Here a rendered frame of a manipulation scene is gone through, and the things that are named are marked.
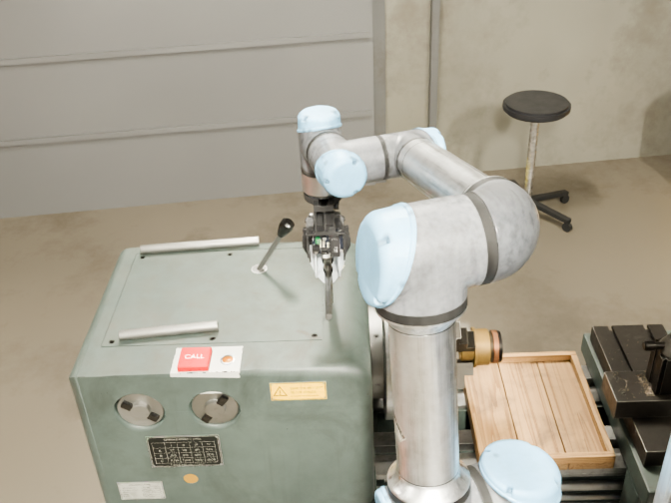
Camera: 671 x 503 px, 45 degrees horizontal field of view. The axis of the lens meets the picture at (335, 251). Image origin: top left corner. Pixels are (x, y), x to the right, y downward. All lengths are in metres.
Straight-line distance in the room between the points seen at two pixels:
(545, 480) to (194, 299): 0.89
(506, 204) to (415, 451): 0.35
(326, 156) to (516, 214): 0.42
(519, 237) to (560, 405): 1.12
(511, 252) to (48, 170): 4.03
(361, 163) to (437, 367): 0.41
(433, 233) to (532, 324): 2.82
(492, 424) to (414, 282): 1.08
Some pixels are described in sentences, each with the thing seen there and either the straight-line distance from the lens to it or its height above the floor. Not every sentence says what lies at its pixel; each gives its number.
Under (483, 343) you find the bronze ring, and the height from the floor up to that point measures 1.11.
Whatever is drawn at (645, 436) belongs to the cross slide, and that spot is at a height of 0.97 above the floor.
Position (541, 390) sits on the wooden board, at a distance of 2.08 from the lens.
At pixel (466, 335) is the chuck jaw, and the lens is 1.79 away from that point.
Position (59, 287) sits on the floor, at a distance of 4.25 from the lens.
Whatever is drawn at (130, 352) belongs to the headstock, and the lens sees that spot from 1.66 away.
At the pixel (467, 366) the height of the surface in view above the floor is 1.05.
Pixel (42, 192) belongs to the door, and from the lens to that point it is 4.88.
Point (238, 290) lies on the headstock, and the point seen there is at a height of 1.25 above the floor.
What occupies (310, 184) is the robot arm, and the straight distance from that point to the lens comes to 1.42.
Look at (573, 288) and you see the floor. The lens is 3.99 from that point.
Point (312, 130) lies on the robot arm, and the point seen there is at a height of 1.71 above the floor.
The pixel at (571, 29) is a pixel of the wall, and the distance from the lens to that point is 4.80.
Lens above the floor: 2.27
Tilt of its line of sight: 33 degrees down
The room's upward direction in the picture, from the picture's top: 3 degrees counter-clockwise
